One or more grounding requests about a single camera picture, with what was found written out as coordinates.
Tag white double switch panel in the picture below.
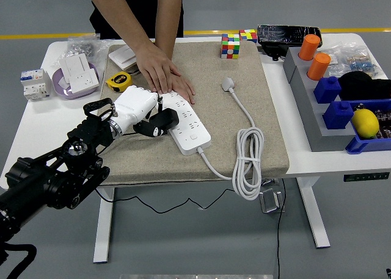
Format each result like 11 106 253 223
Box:
108 45 137 71

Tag white wall socket panel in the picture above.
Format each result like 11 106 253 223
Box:
69 68 101 94

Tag person's right hand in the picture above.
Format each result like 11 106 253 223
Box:
134 43 181 94

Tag yellow tape measure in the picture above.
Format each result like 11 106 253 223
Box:
105 71 134 93

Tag thin black adapter cord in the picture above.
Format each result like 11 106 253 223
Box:
95 131 276 215

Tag person's left hand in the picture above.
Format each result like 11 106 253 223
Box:
169 74 196 105

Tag purple bowl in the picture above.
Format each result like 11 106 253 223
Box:
51 62 101 101

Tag clear bag of parts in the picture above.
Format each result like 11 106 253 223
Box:
320 43 372 68

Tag dark circuit boards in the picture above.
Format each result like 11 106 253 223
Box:
354 103 391 140

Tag blue plastic bin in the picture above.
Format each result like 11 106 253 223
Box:
345 99 391 155

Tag black table control panel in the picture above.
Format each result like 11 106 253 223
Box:
343 172 391 183

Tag yellow lemon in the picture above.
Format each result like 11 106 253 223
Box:
351 108 381 139

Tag blue peg block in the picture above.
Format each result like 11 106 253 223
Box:
313 76 342 104
323 100 355 131

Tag grey stepped holder block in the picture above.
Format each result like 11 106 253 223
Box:
282 46 364 153

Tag white power strip cord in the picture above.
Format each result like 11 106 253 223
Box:
197 88 265 201

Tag black floor cable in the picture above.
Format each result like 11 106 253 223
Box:
276 178 287 279

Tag white circuit breaker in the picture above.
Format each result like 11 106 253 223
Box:
20 68 53 101

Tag small Rubik's cube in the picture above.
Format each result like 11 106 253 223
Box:
238 29 258 44

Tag black cloth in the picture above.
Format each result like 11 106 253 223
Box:
337 71 391 102

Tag clear acrylic stand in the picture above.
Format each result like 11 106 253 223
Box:
258 187 287 214

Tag white power strip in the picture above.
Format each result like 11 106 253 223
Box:
158 91 213 156

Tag clear bag of screws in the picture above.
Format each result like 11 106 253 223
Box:
51 34 111 69

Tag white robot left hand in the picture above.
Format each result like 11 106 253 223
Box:
113 85 169 138

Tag orange cylinder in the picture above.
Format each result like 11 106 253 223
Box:
298 34 321 61
307 53 332 81

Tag white wall plug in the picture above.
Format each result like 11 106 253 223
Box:
221 76 236 93

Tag small black bracket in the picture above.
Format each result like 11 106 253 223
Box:
260 43 290 62

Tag black plug adapter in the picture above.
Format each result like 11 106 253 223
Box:
148 107 180 131

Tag large Rubik's cube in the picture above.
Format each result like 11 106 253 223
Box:
221 33 241 60

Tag clear bag blue parts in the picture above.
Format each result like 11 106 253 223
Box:
343 53 382 79

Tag white table leg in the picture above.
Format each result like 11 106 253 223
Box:
92 186 116 264
297 177 332 250

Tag grey-brown mat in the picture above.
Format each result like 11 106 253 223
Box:
96 40 290 187

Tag black plastic-wrapped device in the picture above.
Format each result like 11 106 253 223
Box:
257 24 323 45

